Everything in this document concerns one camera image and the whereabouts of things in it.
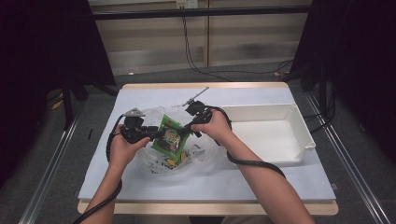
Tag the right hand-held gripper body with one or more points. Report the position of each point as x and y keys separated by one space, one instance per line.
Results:
x=199 y=110

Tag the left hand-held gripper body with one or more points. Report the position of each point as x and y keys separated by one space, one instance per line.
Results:
x=134 y=129

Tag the green snack packet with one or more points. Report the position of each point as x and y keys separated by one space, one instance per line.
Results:
x=169 y=143

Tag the clear plastic bag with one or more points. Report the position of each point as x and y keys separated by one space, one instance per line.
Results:
x=199 y=161

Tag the white plastic bin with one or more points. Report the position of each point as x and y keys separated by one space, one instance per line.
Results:
x=267 y=137

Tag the person's right hand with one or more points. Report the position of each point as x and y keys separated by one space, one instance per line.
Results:
x=214 y=127

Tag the person's left hand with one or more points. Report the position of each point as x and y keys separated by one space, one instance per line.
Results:
x=124 y=152

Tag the black horizontal bar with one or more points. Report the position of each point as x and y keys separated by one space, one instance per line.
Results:
x=202 y=12

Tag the black curtain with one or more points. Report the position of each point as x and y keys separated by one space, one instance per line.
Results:
x=358 y=46
x=37 y=46

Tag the metal floor rail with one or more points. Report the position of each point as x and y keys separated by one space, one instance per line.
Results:
x=46 y=177
x=351 y=168

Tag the white wall outlet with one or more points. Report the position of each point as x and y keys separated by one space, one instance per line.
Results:
x=186 y=3

